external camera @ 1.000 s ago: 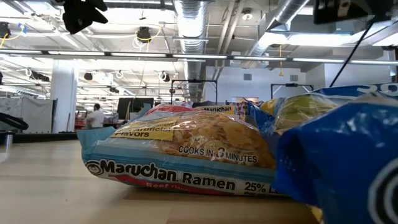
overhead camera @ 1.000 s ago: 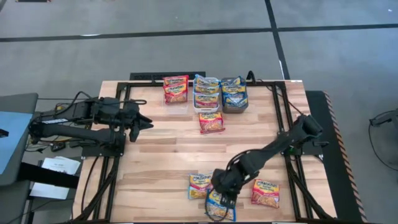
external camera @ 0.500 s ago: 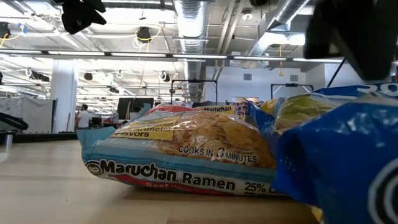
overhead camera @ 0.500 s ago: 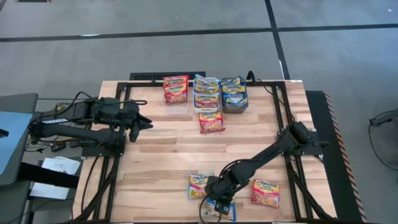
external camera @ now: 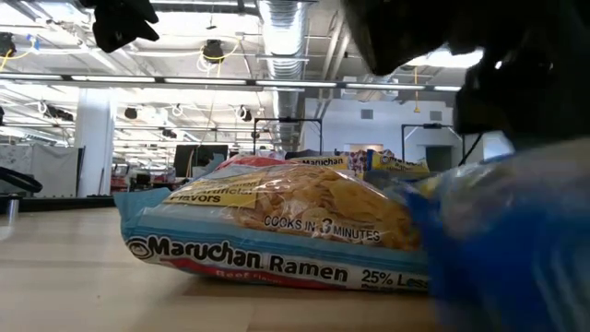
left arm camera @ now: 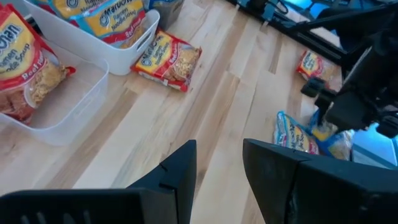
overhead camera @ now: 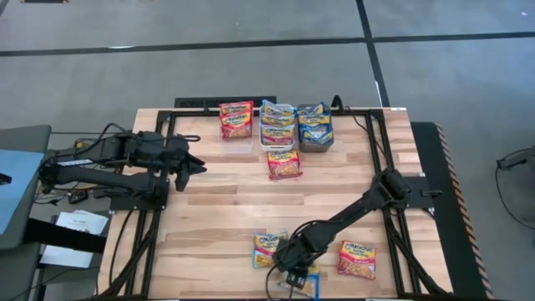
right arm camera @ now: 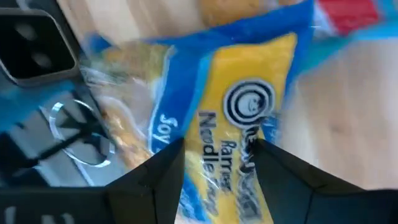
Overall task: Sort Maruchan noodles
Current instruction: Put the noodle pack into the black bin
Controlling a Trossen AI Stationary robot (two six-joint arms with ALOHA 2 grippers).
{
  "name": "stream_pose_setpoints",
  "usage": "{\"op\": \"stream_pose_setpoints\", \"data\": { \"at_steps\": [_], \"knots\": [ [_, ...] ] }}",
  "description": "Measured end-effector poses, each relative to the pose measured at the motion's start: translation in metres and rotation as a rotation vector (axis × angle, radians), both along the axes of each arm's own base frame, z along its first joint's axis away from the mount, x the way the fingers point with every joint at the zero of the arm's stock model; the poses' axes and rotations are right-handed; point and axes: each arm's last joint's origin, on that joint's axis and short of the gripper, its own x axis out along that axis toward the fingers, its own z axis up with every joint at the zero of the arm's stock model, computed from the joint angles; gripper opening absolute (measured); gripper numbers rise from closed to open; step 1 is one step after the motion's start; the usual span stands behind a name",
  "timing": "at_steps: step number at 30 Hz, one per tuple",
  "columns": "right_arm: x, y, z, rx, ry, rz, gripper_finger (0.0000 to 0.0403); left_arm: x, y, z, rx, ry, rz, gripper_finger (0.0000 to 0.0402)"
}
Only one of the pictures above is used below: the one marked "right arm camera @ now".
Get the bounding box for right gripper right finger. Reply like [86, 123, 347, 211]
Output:
[253, 138, 366, 224]

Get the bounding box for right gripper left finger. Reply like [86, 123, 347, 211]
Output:
[104, 138, 187, 224]

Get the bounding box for light blue Maruchan ramen pack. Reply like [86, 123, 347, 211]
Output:
[197, 0, 398, 65]

